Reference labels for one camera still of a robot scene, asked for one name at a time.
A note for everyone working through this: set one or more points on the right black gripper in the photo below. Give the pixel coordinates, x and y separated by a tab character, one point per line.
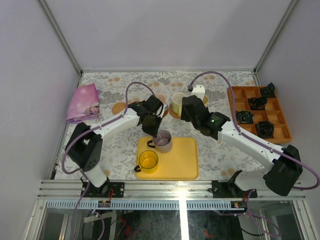
184	115

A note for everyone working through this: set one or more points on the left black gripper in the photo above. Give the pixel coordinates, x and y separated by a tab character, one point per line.
150	124

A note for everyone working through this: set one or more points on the pale green mug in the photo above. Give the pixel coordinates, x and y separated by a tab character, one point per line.
205	101

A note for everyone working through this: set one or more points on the brown wooden coaster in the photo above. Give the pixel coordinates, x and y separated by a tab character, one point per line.
164	112

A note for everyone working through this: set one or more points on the pink cup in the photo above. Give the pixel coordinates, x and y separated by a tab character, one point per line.
161	97

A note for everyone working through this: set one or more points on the white mug green handle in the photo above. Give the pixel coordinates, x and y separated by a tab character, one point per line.
176	104

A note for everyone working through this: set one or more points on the woven rattan coaster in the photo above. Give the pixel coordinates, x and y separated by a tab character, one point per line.
173	113

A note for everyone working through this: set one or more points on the purple mug black handle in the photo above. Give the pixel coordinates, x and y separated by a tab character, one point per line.
162	142

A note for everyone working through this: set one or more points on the yellow mug black handle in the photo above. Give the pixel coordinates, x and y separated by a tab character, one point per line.
148	162

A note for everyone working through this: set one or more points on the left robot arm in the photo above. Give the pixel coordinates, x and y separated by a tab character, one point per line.
86	142

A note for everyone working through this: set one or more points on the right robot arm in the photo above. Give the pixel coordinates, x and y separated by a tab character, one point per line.
279	173

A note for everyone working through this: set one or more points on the light tan round coaster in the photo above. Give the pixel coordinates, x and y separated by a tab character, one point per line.
118	107

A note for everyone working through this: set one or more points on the yellow plastic tray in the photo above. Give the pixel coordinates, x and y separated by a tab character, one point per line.
179	164

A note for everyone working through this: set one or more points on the black coiled item middle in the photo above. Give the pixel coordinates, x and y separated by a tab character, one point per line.
257	103

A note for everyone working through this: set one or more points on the orange compartment organizer tray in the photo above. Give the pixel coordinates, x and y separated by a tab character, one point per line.
272	113

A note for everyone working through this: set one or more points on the purple folded cloth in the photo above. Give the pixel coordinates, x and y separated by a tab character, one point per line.
84	105

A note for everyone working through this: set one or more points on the black coiled item bottom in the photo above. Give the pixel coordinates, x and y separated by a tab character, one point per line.
265	129

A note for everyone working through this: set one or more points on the black coiled item top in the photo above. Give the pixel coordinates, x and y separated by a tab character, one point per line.
268	91

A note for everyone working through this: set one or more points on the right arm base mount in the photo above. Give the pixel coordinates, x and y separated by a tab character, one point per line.
226	190

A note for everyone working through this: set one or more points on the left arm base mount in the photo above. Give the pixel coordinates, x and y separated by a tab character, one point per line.
108	190

